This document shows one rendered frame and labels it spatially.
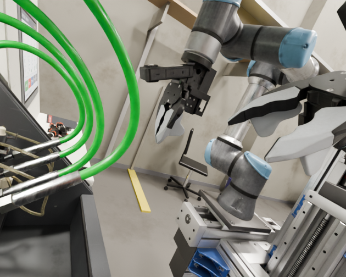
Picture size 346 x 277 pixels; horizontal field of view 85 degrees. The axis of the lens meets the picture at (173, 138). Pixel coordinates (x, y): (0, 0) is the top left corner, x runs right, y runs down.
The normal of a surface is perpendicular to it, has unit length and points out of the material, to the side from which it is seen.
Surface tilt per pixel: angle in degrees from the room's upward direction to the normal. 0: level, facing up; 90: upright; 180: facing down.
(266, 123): 116
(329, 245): 90
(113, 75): 90
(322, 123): 48
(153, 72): 91
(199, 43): 90
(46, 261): 0
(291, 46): 109
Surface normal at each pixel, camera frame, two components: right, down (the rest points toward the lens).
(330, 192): -0.84, -0.28
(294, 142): -0.34, -0.18
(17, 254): 0.39, -0.91
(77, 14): 0.36, 0.32
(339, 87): -0.33, -0.78
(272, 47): -0.70, 0.37
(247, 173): -0.58, -0.10
